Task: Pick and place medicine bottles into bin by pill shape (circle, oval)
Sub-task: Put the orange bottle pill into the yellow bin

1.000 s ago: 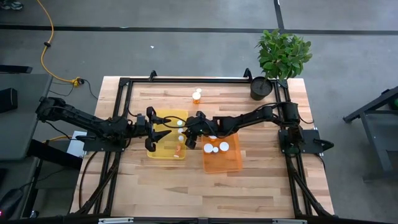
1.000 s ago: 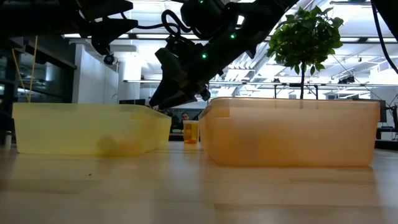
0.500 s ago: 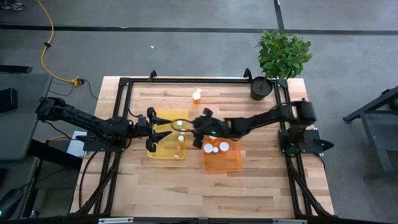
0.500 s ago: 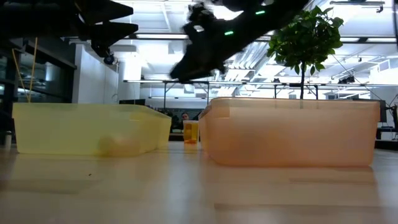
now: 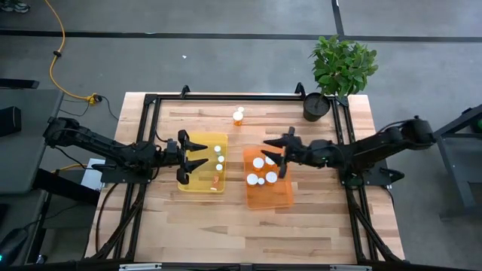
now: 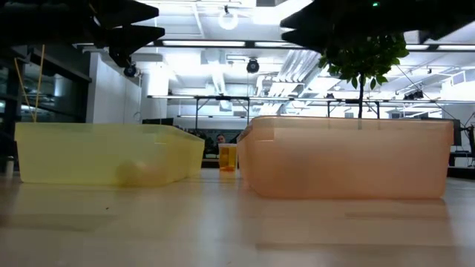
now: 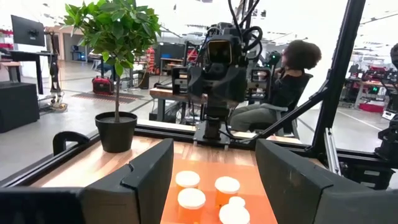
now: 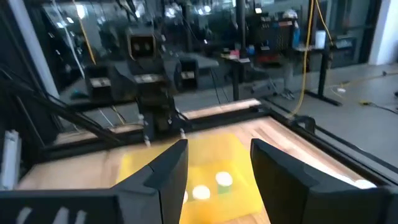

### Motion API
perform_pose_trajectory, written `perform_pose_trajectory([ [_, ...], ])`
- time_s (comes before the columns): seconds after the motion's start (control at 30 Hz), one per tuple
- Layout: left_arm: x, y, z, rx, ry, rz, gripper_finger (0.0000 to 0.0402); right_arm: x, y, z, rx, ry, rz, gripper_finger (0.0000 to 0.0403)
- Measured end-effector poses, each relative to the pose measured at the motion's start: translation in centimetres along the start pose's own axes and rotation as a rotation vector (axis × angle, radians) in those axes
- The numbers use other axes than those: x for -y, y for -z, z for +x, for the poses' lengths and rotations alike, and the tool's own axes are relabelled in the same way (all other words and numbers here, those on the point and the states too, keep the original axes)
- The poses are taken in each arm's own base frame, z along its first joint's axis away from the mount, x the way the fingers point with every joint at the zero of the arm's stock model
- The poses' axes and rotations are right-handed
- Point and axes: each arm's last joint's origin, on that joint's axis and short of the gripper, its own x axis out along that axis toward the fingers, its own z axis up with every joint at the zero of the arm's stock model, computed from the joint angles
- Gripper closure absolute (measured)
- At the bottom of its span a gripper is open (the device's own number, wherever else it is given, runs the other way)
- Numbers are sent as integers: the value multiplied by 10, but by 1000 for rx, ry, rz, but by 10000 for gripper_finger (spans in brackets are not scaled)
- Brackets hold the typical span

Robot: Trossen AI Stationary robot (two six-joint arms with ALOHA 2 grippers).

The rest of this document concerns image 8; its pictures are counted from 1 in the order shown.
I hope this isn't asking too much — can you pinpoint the black standing desk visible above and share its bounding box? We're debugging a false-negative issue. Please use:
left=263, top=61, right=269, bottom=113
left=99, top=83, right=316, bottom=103
left=294, top=43, right=343, bottom=106

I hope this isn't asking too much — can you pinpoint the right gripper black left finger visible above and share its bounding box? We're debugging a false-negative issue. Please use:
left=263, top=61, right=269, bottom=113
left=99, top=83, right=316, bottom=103
left=112, top=138, right=189, bottom=224

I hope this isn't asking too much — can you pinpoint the black aluminium table frame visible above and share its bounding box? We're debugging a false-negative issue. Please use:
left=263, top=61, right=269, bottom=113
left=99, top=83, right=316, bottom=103
left=0, top=62, right=398, bottom=187

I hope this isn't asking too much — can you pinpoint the cluttered work table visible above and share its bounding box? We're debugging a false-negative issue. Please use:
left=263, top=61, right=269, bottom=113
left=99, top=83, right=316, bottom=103
left=220, top=46, right=265, bottom=100

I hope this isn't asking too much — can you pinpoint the white paper roll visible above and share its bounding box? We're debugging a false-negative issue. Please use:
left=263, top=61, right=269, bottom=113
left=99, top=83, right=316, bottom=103
left=314, top=30, right=326, bottom=50

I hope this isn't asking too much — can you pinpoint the yellow translucent plastic bin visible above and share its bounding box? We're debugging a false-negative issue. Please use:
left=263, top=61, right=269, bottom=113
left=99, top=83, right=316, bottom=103
left=116, top=132, right=265, bottom=224

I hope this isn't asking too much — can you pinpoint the yellow power cable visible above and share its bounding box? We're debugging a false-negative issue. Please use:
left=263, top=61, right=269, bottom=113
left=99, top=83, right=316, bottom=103
left=71, top=0, right=97, bottom=66
left=287, top=0, right=335, bottom=118

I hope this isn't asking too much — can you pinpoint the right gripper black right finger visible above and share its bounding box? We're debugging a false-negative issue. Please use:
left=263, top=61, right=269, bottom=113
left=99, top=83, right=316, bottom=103
left=250, top=138, right=358, bottom=224

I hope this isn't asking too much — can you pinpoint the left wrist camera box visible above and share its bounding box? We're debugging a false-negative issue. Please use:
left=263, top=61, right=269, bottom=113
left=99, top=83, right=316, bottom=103
left=126, top=26, right=158, bottom=60

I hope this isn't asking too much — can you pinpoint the white object beside table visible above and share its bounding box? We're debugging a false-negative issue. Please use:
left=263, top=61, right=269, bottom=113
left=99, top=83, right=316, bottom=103
left=0, top=129, right=22, bottom=190

